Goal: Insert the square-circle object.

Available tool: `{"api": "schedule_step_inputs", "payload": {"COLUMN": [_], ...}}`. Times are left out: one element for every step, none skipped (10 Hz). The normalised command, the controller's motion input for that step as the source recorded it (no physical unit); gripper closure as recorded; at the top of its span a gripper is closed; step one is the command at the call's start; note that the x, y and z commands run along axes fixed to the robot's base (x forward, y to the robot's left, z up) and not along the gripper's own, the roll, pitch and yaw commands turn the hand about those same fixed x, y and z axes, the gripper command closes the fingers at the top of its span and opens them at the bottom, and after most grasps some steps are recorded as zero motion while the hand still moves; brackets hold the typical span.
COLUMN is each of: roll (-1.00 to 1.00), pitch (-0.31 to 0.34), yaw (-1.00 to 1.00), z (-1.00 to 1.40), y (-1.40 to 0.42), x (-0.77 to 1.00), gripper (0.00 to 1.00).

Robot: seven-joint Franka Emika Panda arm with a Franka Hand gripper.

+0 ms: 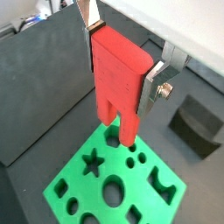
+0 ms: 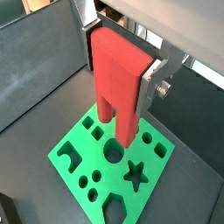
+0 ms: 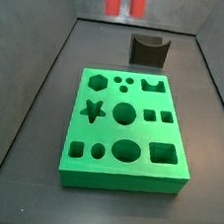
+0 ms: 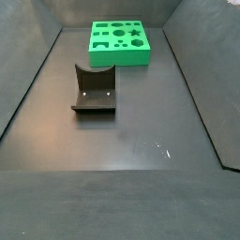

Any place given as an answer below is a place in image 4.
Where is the black curved holder bracket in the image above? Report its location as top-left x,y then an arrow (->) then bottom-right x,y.
71,65 -> 116,113

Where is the green shape sorter block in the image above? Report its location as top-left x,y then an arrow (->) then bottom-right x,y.
88,21 -> 151,67

